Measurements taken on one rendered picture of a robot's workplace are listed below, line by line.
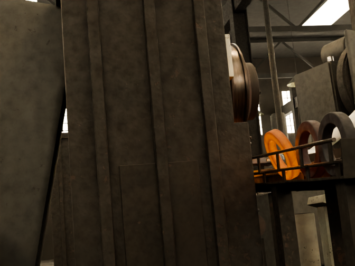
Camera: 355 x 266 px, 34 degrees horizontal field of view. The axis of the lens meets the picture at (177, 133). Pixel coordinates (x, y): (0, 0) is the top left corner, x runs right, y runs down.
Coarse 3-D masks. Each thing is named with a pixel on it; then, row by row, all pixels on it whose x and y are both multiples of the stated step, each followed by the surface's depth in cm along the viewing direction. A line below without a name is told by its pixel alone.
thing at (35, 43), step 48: (0, 0) 294; (0, 48) 290; (48, 48) 294; (0, 96) 285; (48, 96) 289; (0, 144) 281; (48, 144) 285; (0, 192) 276; (48, 192) 283; (0, 240) 272
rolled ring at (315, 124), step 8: (312, 120) 182; (304, 128) 184; (312, 128) 178; (296, 136) 190; (304, 136) 187; (312, 136) 178; (296, 144) 190; (296, 152) 191; (304, 152) 189; (304, 160) 188; (320, 160) 175; (304, 168) 185; (312, 168) 179; (320, 168) 176; (312, 176) 180; (320, 176) 180
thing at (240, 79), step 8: (232, 48) 268; (232, 56) 261; (240, 56) 261; (232, 64) 258; (240, 64) 259; (240, 72) 257; (240, 80) 256; (240, 88) 256; (240, 96) 256; (240, 104) 257; (240, 112) 259; (240, 120) 261
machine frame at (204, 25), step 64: (64, 0) 223; (128, 0) 227; (192, 0) 230; (64, 64) 218; (128, 64) 222; (192, 64) 227; (128, 128) 217; (192, 128) 222; (128, 192) 212; (192, 192) 216; (128, 256) 208; (192, 256) 211; (256, 256) 216
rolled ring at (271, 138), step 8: (264, 136) 206; (272, 136) 198; (280, 136) 196; (272, 144) 206; (280, 144) 195; (288, 144) 194; (288, 152) 193; (272, 160) 208; (280, 160) 208; (288, 160) 194; (296, 160) 194; (288, 176) 200; (296, 176) 200
